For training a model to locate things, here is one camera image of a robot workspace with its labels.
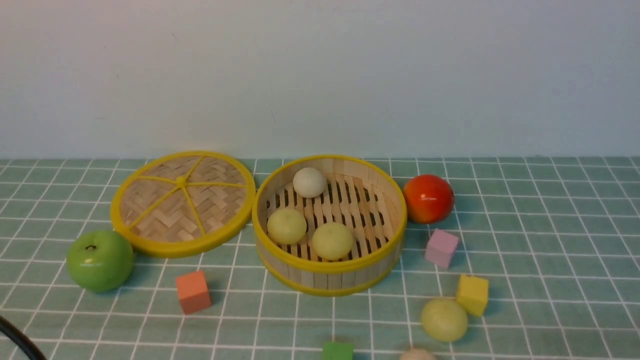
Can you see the cream white bun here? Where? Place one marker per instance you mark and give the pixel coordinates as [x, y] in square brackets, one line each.
[417, 354]
[309, 182]

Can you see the pale green bun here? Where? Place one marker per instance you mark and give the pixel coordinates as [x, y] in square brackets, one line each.
[443, 319]
[286, 226]
[332, 241]

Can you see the bamboo steamer tray yellow rim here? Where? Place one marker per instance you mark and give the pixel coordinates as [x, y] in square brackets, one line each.
[359, 195]

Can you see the woven bamboo steamer lid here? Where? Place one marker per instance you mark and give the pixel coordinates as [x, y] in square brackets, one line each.
[184, 204]

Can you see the red orange tomato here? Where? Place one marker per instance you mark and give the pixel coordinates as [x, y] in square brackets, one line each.
[429, 199]

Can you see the pink cube block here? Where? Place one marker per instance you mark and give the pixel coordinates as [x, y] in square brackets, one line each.
[441, 248]

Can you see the orange cube block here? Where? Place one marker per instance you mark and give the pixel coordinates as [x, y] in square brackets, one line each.
[193, 292]

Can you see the green cube block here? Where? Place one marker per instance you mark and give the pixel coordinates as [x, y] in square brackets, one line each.
[337, 351]

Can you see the yellow cube block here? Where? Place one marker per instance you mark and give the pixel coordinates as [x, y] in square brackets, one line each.
[472, 294]

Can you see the green checkered tablecloth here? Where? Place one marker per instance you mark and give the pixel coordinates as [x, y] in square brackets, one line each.
[557, 238]

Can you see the green apple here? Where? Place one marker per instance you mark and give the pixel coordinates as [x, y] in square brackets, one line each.
[100, 261]

